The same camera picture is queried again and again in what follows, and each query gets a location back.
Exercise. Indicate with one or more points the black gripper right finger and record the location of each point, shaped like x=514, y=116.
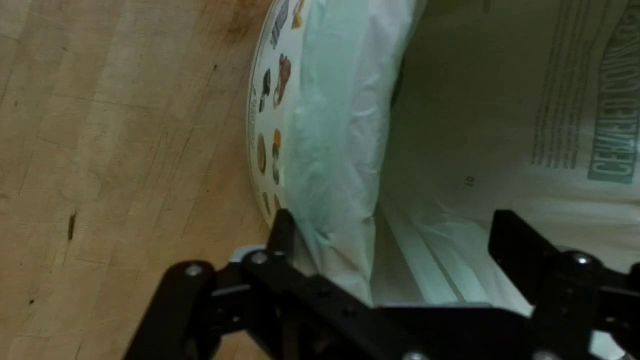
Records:
x=567, y=292

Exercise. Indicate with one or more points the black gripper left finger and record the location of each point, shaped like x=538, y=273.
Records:
x=300, y=292

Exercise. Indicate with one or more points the white compost bin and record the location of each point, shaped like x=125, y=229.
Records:
x=267, y=120

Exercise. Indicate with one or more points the pale green bin liner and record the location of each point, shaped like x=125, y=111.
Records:
x=481, y=132

